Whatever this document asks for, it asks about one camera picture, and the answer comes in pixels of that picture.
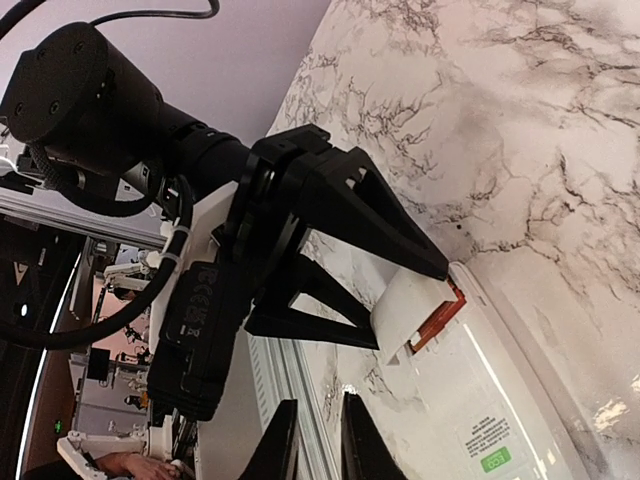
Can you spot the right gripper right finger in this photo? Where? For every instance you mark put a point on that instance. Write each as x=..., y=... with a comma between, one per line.
x=364, y=455

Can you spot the orange AA battery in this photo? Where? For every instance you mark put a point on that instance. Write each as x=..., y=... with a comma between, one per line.
x=438, y=319

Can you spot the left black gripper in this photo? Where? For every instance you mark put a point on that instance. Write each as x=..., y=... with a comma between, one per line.
x=295, y=181

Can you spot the person's hand in background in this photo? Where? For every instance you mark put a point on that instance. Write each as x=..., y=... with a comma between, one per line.
x=137, y=466

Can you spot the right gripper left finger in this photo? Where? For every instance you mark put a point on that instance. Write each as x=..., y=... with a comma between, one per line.
x=277, y=454

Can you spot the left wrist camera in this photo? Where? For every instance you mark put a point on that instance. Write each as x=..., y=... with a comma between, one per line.
x=202, y=317

